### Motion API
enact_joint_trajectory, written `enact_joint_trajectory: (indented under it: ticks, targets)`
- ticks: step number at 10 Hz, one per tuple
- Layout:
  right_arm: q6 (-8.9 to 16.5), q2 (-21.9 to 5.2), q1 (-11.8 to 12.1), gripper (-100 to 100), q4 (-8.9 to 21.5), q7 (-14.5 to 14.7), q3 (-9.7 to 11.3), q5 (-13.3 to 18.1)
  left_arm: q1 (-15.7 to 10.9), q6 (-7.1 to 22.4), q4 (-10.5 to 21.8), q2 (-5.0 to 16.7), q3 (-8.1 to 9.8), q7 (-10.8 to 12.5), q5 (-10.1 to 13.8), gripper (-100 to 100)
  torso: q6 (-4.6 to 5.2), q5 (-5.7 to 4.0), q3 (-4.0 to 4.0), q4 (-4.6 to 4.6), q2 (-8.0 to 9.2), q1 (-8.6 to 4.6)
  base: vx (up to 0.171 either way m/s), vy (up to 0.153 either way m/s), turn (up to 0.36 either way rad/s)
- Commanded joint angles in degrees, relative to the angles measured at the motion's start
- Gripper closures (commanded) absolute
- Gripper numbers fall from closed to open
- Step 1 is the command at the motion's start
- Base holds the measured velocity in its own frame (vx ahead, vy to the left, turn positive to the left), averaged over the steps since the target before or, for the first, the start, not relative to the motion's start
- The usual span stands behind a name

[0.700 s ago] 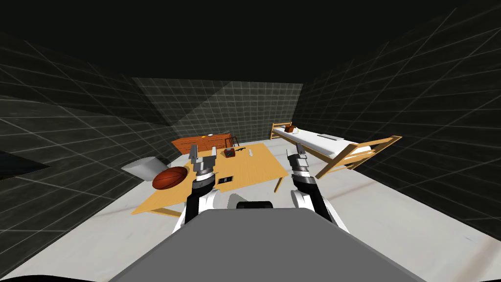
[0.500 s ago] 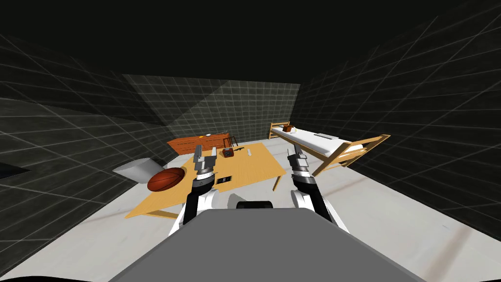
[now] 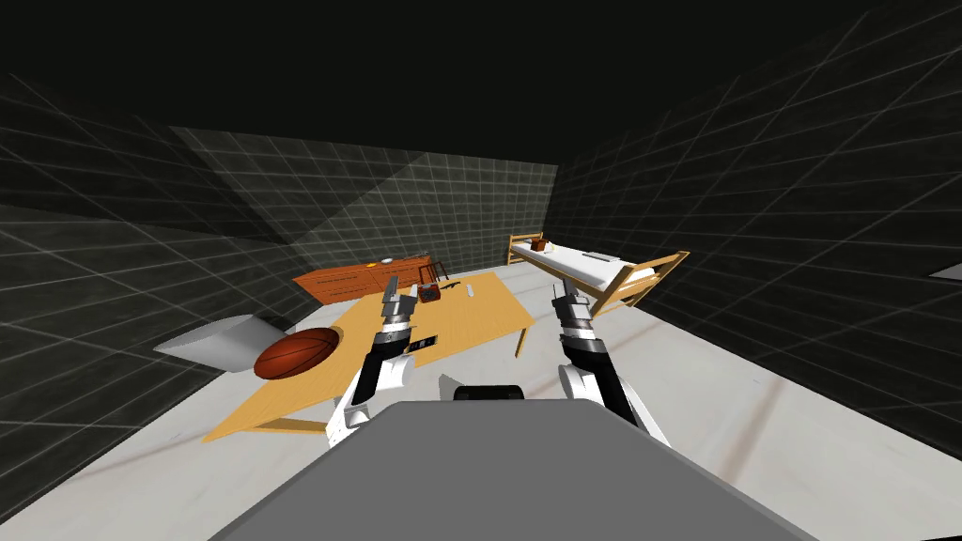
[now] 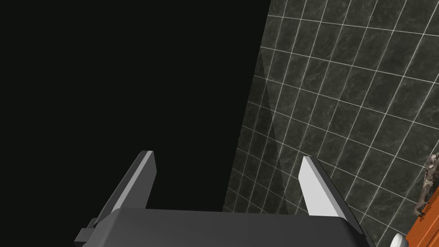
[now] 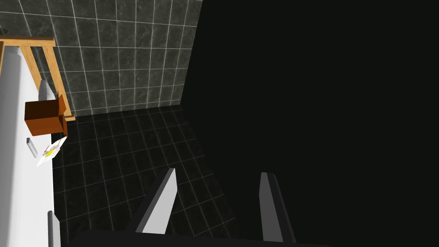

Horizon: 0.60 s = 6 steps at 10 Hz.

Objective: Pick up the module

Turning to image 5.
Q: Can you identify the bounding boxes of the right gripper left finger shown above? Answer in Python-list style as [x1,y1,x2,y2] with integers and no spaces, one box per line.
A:
[125,168,178,235]

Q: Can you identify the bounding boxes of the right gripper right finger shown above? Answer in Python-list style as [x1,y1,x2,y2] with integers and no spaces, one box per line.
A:
[259,172,297,244]

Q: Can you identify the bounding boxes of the white book with yellow print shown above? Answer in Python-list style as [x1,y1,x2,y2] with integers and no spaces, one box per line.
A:
[36,136,68,168]

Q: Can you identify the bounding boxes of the white table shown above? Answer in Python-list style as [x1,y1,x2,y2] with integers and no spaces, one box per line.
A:
[0,46,62,247]

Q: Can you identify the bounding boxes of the small grey bar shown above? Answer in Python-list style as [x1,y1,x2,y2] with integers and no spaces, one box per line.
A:
[26,137,38,159]

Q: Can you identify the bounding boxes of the brown box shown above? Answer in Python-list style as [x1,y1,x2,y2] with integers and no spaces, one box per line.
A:
[24,94,69,139]

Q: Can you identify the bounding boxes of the grey pointed object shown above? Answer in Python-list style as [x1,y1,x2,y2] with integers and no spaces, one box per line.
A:
[38,79,56,102]

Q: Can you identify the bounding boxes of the grey bar handle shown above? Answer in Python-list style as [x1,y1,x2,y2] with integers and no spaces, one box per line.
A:
[47,210,62,247]

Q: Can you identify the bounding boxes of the wooden frame table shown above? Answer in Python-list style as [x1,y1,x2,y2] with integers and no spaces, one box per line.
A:
[0,36,76,122]

